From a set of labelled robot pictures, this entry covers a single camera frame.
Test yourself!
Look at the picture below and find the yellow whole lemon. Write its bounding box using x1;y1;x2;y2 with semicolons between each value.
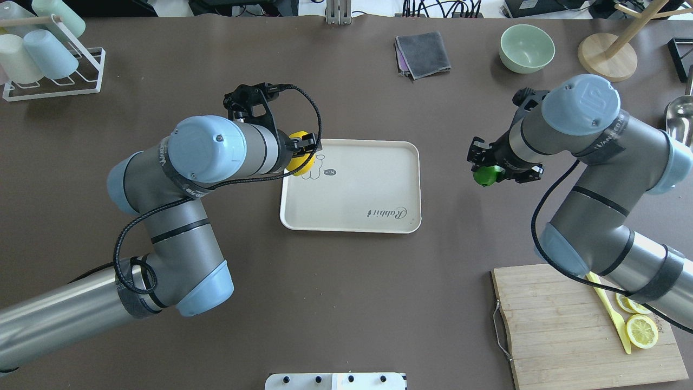
288;131;321;166

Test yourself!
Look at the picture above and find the grey folded cloth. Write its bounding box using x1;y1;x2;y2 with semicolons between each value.
395;30;452;81

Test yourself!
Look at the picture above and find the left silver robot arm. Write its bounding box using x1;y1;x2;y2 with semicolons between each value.
2;82;323;376

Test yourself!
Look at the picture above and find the green lime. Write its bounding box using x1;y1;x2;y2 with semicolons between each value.
472;165;505;187

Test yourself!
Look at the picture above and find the light blue plastic cup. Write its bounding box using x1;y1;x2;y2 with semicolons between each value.
23;29;79;80

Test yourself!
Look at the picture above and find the white wire cup rack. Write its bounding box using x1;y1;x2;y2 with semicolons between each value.
2;3;106;102

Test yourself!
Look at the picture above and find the white plastic cup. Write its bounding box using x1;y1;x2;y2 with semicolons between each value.
1;33;44;85

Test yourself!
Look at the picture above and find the mint green bowl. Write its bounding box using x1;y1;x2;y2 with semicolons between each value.
499;24;556;74

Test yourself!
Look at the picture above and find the wooden cutting board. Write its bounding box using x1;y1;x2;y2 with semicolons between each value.
492;264;689;389

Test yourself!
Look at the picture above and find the mint plastic cup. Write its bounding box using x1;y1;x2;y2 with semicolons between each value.
31;0;86;38

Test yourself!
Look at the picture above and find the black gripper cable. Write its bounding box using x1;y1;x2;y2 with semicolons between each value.
113;83;323;296

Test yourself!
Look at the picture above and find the lemon slice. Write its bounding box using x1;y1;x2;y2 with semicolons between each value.
614;293;652;315
626;314;659;349

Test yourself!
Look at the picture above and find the cream rectangular tray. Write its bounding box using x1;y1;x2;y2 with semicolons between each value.
279;139;422;234

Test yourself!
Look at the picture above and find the metal scoop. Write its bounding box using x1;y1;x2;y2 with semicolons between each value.
665;65;692;148

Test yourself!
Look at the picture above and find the yellow plastic knife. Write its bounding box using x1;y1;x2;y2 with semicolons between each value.
586;272;632;354

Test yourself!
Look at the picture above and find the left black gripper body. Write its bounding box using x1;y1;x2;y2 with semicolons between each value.
224;82;293;163

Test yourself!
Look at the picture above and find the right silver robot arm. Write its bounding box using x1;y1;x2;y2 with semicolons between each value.
466;74;691;332

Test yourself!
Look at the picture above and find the wooden mug tree stand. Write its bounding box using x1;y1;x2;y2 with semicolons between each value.
578;1;692;82

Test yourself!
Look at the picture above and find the white pillar with base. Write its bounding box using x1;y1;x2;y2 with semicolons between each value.
264;372;408;389

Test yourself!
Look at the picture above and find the aluminium frame post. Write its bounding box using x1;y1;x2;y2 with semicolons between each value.
325;0;352;25

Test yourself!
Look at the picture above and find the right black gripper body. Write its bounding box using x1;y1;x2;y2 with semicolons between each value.
467;87;548;183

